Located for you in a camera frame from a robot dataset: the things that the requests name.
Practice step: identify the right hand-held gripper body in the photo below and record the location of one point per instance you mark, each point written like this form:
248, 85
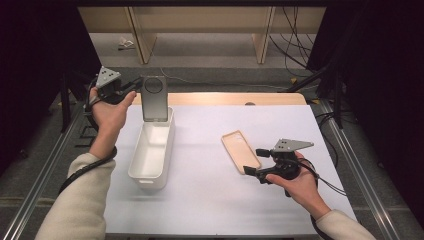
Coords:
286, 160

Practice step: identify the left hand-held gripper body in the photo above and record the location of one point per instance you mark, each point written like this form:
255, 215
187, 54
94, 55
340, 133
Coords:
108, 85

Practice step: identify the beige phone case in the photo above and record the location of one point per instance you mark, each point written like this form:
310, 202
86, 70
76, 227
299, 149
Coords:
240, 151

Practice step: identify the grey translucent phone case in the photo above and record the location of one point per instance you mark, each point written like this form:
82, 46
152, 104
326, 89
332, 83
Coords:
155, 106

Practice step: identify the white plastic storage box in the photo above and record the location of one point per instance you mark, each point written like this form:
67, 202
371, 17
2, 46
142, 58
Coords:
150, 156

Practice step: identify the person's left hand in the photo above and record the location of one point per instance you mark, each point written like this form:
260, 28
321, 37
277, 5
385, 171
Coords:
110, 118

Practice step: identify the person's right hand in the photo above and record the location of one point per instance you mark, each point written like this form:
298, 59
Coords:
303, 190

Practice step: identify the crumpled white paper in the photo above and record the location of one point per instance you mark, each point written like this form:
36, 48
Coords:
126, 43

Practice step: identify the black metal stand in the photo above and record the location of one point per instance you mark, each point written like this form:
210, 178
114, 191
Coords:
65, 100
339, 100

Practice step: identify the dark table grommet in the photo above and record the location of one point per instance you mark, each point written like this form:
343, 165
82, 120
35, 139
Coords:
250, 104

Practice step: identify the white table cover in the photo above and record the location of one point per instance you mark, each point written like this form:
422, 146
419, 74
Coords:
206, 200

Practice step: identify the wooden table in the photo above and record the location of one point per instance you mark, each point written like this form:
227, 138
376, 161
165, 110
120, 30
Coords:
216, 99

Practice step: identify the black curtain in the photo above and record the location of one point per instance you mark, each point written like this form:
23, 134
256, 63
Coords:
30, 83
383, 83

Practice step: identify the beige wooden desk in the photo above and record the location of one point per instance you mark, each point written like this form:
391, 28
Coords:
200, 20

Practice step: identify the metal floor rail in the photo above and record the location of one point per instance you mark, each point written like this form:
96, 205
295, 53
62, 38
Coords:
360, 173
43, 173

